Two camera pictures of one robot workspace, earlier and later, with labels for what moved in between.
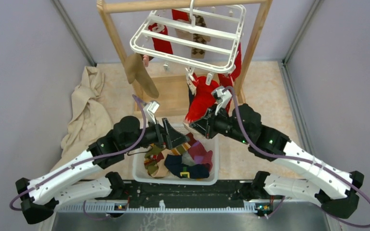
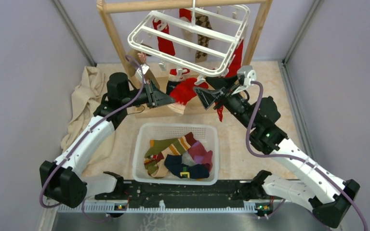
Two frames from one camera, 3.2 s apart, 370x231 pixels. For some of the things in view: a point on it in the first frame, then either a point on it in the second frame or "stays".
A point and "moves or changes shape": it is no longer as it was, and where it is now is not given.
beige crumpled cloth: x=90 y=118 stays
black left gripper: x=167 y=136 → x=156 y=97
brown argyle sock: x=198 y=53 moves or changes shape
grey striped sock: x=187 y=159 stays
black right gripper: x=206 y=125 → x=208 y=96
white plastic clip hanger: x=206 y=40 stays
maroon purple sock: x=198 y=152 stays
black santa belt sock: x=174 y=162 stays
